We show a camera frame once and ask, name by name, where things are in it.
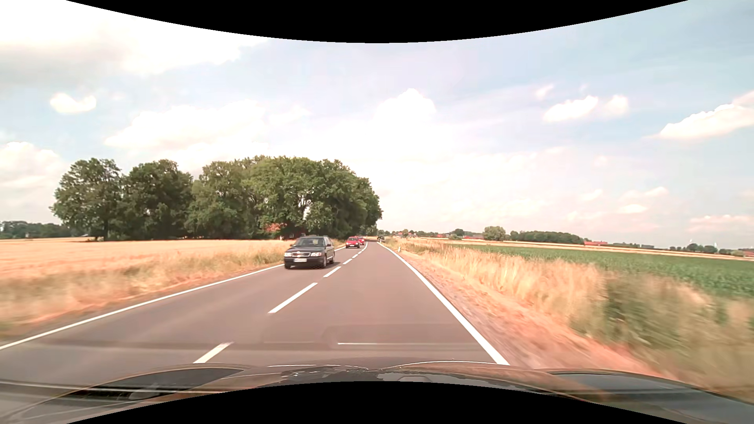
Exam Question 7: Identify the black car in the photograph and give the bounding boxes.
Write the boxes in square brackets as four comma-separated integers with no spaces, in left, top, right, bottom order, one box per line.
[283,236,336,270]

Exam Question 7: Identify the grey asphalt road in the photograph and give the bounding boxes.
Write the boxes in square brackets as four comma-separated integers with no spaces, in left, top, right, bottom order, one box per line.
[0,238,497,389]

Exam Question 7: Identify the red brick building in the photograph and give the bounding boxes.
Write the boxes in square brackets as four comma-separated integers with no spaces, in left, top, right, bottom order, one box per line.
[264,222,308,240]

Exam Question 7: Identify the road markings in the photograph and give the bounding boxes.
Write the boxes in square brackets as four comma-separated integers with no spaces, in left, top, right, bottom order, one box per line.
[0,240,510,366]

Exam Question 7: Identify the group of large trees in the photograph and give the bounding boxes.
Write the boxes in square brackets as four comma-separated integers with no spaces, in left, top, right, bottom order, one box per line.
[49,155,384,241]

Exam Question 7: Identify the car's own bonnet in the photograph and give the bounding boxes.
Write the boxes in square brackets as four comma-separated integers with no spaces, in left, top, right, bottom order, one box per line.
[0,361,754,424]

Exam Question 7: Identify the distant row of trees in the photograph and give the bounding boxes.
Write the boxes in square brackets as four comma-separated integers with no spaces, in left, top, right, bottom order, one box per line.
[482,225,586,246]

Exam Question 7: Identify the dry grass verge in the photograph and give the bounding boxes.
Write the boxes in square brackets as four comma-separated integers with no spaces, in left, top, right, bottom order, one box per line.
[382,238,754,404]
[0,238,348,339]

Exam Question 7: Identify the yellow grain field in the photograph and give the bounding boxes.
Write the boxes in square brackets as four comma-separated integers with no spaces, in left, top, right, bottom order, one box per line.
[0,237,295,280]

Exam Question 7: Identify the green crop field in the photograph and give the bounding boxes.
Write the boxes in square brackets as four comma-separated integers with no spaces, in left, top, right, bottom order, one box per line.
[448,241,754,300]

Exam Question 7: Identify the distant tree line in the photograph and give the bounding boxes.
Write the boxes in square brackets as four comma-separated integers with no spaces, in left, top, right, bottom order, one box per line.
[0,220,74,240]

